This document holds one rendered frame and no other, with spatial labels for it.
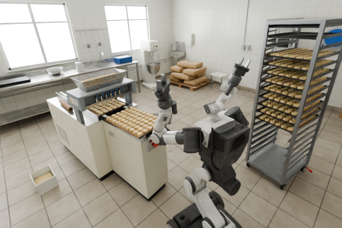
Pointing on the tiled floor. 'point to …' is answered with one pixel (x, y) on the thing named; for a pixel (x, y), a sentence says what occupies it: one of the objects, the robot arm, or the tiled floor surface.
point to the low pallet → (190, 85)
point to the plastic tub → (44, 179)
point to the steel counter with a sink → (68, 72)
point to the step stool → (219, 78)
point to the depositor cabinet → (84, 137)
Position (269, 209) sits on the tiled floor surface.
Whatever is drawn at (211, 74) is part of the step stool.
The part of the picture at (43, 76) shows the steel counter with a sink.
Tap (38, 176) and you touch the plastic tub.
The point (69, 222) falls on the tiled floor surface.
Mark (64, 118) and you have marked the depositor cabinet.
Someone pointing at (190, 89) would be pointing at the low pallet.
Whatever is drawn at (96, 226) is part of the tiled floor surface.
